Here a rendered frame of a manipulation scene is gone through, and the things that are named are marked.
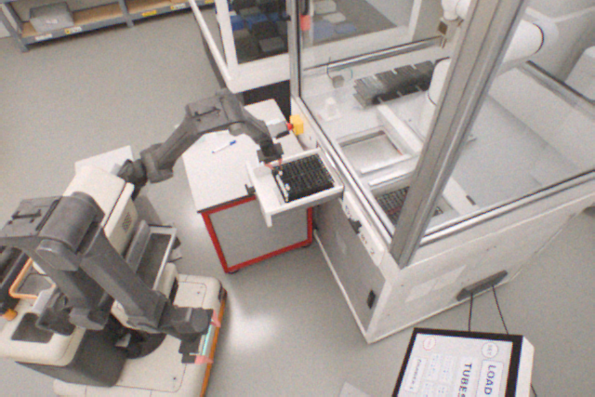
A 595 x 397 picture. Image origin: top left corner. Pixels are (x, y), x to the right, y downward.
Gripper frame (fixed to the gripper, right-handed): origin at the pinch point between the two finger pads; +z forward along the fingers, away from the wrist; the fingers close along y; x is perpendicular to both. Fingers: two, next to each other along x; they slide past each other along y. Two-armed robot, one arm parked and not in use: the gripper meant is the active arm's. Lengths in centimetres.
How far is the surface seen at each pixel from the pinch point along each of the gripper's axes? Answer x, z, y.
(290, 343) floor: -36, 95, -28
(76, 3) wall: 398, 19, -182
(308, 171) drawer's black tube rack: 3.0, 12.6, 11.8
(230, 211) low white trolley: 7.6, 25.9, -29.6
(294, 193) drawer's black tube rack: -7.5, 11.2, 3.1
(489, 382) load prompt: -93, -7, 33
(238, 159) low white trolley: 29.7, 16.2, -18.7
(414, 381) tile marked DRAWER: -86, 5, 19
